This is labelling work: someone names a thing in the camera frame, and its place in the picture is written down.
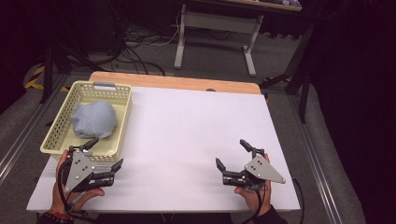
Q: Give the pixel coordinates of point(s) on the person's right hand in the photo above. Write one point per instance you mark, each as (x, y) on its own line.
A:
(253, 200)

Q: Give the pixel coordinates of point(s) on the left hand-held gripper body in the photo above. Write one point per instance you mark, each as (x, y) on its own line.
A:
(77, 169)

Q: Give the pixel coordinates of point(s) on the person's left hand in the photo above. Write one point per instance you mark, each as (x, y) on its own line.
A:
(79, 199)

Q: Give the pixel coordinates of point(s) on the desk with white metal frame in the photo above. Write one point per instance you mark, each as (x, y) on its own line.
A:
(218, 21)

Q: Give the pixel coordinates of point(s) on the black metal stand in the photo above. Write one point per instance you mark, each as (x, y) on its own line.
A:
(48, 71)
(303, 77)

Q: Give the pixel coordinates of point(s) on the aluminium floor rail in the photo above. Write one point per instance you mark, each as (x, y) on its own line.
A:
(314, 161)
(21, 137)

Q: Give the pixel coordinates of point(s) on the yellow perforated plastic basket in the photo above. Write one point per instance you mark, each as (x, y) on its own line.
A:
(59, 137)

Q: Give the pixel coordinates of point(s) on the wooden table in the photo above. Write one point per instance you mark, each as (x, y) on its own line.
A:
(174, 81)

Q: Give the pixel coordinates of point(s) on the light blue tank top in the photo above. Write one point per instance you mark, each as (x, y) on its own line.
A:
(95, 119)

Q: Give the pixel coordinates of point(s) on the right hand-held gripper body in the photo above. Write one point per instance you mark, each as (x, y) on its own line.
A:
(263, 171)

